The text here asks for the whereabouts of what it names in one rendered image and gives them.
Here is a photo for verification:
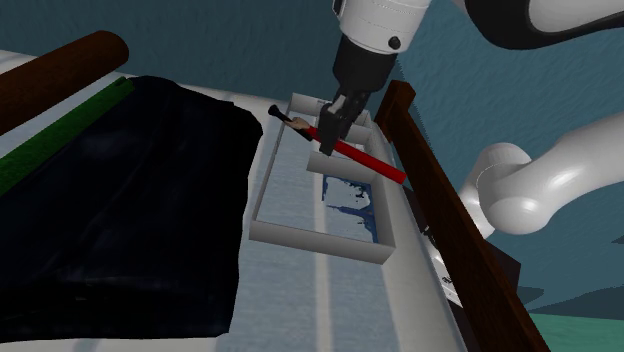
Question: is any dark navy blanket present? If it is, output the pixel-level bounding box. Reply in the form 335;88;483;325
0;74;265;343

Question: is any blue and white card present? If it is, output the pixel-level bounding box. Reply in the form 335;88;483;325
321;174;381;244

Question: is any red handled black tool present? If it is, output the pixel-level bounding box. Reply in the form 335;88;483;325
267;104;409;186

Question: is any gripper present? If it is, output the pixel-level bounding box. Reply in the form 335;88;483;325
317;35;399;158

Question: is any brown bolster cushion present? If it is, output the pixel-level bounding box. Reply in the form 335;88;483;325
0;30;131;137

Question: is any white divided tray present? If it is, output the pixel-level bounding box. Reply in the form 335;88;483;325
247;91;398;266

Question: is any green roll cushion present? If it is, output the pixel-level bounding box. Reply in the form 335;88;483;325
0;76;136;197

